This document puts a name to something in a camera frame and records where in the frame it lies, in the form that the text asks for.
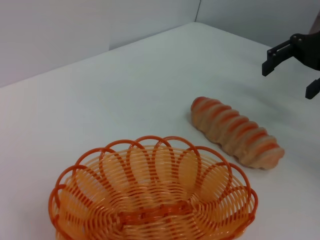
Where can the orange woven plastic basket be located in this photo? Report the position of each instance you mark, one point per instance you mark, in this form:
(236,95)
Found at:
(150,195)

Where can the ridged orange striped bread loaf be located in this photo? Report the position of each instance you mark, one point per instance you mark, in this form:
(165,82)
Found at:
(237,130)

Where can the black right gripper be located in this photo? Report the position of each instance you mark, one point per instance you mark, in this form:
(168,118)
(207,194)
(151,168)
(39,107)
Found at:
(308,50)

